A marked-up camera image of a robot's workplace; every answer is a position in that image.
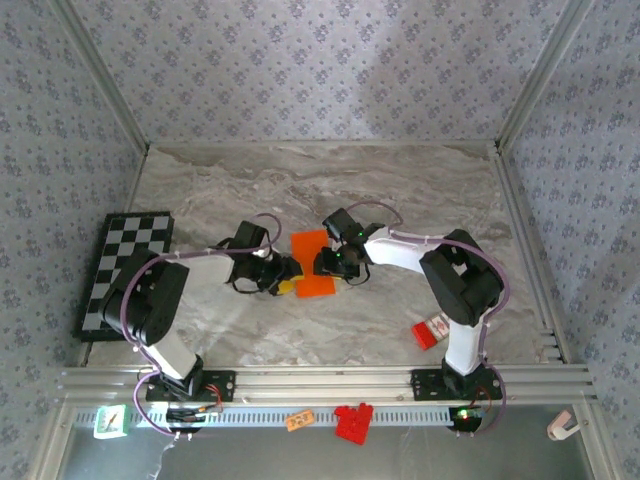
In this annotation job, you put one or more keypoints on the orange square paper sheet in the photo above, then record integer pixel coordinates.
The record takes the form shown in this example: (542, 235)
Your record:
(310, 242)

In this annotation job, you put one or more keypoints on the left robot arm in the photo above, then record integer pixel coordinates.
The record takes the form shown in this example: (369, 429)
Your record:
(145, 305)

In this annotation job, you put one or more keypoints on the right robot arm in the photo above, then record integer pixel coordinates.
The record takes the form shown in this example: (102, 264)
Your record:
(462, 285)

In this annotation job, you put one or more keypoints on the grey metal sheet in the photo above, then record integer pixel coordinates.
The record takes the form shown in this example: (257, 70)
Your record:
(350, 460)

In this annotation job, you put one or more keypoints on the red and white small box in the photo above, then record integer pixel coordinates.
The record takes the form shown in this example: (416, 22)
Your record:
(424, 336)

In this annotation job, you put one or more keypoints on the black grey checkerboard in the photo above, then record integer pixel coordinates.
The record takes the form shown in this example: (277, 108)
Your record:
(135, 235)

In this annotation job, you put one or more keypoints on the orange paper tag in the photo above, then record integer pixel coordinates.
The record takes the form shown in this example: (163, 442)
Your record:
(300, 420)

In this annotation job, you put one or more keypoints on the red toy brick block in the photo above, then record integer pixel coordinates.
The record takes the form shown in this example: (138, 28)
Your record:
(354, 424)

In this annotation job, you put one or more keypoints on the green white card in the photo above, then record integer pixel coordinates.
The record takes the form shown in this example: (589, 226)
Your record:
(110, 422)

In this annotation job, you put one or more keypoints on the pink plastic hook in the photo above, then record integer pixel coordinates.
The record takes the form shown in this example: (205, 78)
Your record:
(560, 427)

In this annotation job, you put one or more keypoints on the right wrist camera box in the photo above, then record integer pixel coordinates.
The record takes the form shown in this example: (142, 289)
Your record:
(340, 222)

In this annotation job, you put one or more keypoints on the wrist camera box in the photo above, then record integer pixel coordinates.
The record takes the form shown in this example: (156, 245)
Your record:
(250, 235)
(340, 222)

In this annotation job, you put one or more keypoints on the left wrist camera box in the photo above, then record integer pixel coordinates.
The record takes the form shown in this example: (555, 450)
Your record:
(250, 235)

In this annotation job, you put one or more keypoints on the long aluminium base rail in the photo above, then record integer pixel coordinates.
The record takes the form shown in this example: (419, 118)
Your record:
(320, 385)

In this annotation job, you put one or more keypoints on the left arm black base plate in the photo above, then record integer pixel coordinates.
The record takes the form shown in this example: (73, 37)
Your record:
(227, 385)

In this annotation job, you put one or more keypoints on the aluminium side rail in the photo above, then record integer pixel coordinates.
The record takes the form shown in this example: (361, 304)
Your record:
(137, 185)
(515, 200)

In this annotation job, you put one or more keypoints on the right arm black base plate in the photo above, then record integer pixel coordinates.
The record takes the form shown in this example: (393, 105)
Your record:
(425, 385)

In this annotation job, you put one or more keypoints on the aluminium frame post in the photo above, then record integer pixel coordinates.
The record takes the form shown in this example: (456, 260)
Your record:
(102, 75)
(542, 75)

